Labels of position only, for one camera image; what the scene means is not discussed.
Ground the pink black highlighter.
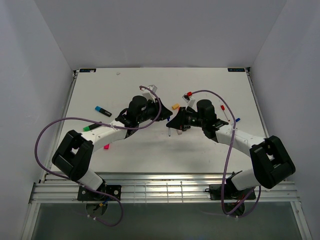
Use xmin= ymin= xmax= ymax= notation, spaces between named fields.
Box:
xmin=103 ymin=144 xmax=110 ymax=150

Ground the pale orange highlighter cap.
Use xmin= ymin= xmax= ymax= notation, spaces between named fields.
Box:
xmin=171 ymin=103 xmax=180 ymax=110

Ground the blue cap thin pen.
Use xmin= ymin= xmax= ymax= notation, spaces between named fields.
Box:
xmin=167 ymin=117 xmax=171 ymax=137

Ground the aluminium table frame rail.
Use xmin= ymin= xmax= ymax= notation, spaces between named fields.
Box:
xmin=28 ymin=172 xmax=301 ymax=205

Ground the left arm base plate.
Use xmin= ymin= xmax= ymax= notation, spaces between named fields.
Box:
xmin=76 ymin=184 xmax=122 ymax=202

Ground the blue black highlighter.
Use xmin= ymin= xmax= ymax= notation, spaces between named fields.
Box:
xmin=95 ymin=106 xmax=112 ymax=117

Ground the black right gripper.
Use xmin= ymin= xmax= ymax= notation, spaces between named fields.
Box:
xmin=166 ymin=107 xmax=206 ymax=131

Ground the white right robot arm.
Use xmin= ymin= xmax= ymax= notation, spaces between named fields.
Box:
xmin=166 ymin=99 xmax=296 ymax=199

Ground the red cap thin pen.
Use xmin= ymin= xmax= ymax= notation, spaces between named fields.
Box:
xmin=220 ymin=105 xmax=230 ymax=122

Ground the green black highlighter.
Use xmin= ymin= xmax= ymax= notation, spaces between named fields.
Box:
xmin=82 ymin=123 xmax=102 ymax=132

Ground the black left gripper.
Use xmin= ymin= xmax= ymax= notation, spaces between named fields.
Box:
xmin=136 ymin=97 xmax=173 ymax=124

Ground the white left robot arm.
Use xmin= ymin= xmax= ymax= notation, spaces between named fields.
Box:
xmin=52 ymin=95 xmax=173 ymax=200

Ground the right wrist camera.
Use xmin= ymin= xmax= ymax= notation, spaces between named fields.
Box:
xmin=182 ymin=92 xmax=196 ymax=108

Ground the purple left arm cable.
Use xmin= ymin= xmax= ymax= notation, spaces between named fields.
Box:
xmin=34 ymin=84 xmax=162 ymax=227

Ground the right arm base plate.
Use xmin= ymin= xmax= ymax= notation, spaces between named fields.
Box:
xmin=204 ymin=184 xmax=251 ymax=200

